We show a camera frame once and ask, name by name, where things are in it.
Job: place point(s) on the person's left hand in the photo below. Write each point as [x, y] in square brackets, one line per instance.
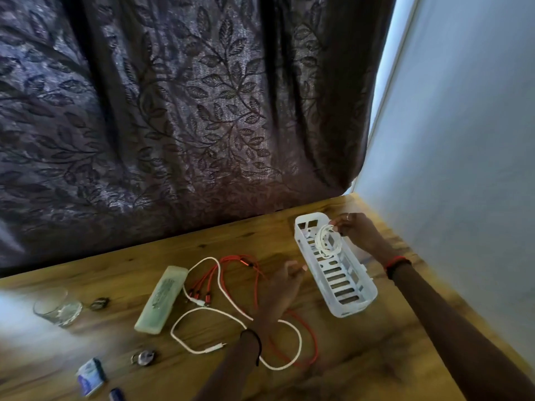
[282, 292]

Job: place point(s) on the person's right hand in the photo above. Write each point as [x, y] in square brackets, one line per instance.
[361, 233]

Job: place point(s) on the white plastic slotted basket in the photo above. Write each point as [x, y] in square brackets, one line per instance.
[355, 306]

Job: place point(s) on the person's right forearm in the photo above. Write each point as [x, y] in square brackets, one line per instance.
[459, 338]

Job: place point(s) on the person's left forearm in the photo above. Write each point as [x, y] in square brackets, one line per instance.
[234, 371]

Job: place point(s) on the red wristband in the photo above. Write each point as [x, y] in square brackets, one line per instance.
[397, 260]

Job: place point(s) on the black thread wristband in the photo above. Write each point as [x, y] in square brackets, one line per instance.
[256, 340]

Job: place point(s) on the pale green plastic case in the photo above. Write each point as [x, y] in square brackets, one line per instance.
[161, 300]

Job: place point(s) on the small round silver object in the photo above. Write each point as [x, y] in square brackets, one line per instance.
[144, 357]

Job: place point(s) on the small dark metal clip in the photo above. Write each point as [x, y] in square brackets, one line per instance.
[99, 304]

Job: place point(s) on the blue capped clear pen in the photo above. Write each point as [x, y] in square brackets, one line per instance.
[116, 395]

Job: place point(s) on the brown leaf-patterned curtain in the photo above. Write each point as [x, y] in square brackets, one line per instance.
[188, 112]

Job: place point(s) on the white and blue eraser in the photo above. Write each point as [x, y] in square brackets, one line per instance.
[90, 377]

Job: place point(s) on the clear drinking glass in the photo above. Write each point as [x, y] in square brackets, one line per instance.
[58, 309]

